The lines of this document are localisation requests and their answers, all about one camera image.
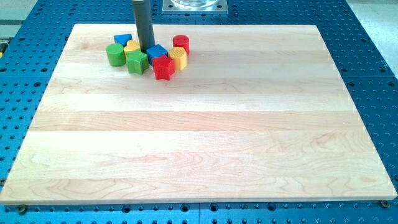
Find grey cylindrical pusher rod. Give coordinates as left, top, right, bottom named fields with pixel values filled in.
left=132, top=0, right=155, bottom=52

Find yellow heart block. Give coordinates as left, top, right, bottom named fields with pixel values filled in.
left=124, top=40, right=141, bottom=58

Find blue triangle block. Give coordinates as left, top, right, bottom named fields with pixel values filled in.
left=113, top=34, right=132, bottom=47

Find blue cube block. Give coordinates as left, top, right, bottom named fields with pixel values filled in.
left=146, top=44, right=168, bottom=65

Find red cylinder block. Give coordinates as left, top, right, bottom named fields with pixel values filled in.
left=172, top=34, right=190, bottom=55

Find green cylinder block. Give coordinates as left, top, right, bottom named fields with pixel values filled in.
left=106, top=43, right=126, bottom=67

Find green star block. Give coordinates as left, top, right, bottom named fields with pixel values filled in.
left=126, top=49, right=149, bottom=75

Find yellow hexagon block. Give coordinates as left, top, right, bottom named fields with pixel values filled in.
left=169, top=47, right=187, bottom=70

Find red star block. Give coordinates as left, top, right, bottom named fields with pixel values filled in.
left=152, top=55, right=175, bottom=80

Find light wooden board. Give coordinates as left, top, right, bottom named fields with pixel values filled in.
left=1, top=24, right=397, bottom=205

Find left board stop screw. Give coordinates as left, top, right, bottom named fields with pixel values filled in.
left=16, top=205, right=27, bottom=215

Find board stop screw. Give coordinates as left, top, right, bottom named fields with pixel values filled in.
left=379, top=200, right=390, bottom=208
left=16, top=205, right=27, bottom=215

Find right board stop screw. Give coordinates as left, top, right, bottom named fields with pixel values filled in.
left=379, top=200, right=390, bottom=208

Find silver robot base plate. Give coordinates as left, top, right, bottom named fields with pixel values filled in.
left=162, top=0, right=228, bottom=15

